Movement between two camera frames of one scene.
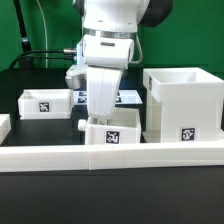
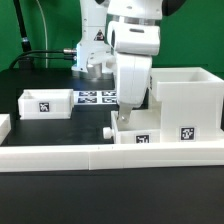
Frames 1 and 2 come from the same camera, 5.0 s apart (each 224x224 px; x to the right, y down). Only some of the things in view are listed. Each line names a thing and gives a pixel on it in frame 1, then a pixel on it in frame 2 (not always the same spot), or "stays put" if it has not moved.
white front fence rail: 112,156 stays put
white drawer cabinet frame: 183,105 stays put
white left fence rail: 5,126 stays put
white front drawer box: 123,128 → 143,128
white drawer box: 46,104 stays put
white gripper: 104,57 → 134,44
